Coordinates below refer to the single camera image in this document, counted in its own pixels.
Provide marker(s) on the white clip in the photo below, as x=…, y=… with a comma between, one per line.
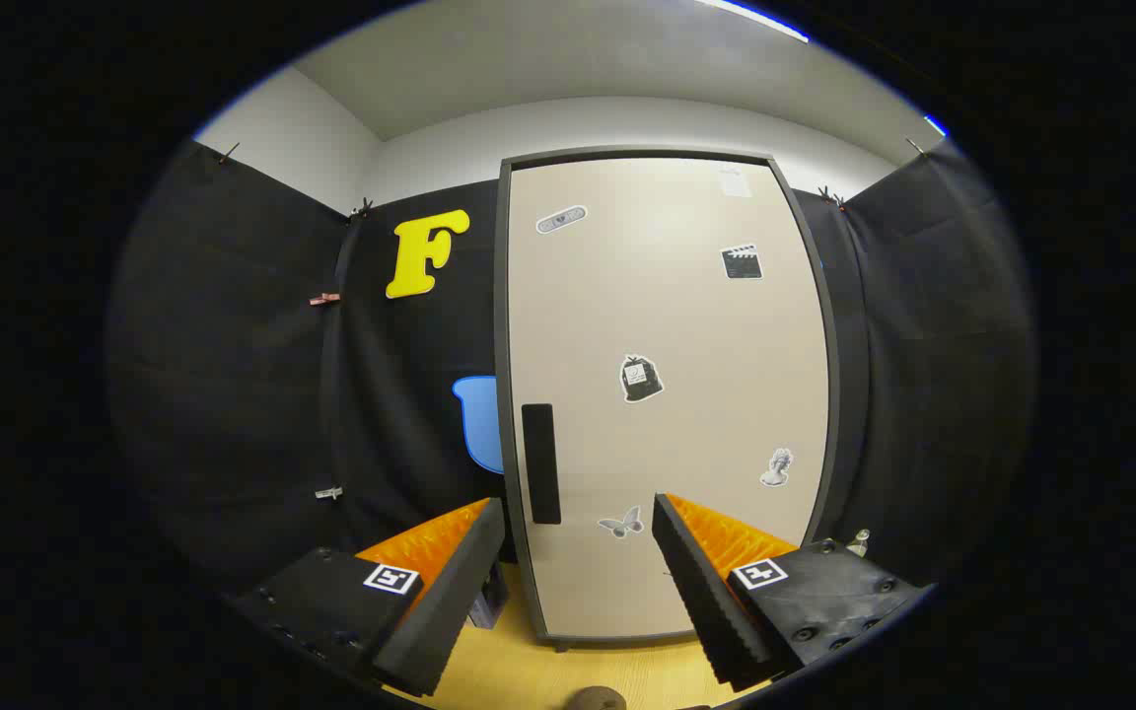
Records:
x=328, y=492

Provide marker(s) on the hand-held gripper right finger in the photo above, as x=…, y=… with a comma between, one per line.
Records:
x=701, y=592

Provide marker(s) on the brown fuzzy shoe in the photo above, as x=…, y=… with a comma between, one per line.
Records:
x=596, y=699

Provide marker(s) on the black backdrop cloth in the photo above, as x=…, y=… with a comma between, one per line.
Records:
x=233, y=394

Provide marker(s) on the ceiling light strip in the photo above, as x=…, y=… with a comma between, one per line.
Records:
x=936, y=125
x=755, y=20

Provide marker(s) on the grey shoe cabinet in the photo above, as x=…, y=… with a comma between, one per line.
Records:
x=501, y=394

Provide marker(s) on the green bottle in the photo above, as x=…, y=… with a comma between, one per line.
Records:
x=859, y=540

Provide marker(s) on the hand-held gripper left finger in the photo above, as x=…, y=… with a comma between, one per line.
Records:
x=450, y=602

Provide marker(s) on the blue book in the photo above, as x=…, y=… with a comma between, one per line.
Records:
x=489, y=603

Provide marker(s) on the red clip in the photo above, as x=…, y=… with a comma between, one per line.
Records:
x=324, y=298

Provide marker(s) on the black clip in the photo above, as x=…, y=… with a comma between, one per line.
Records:
x=916, y=148
x=830, y=196
x=363, y=207
x=228, y=153

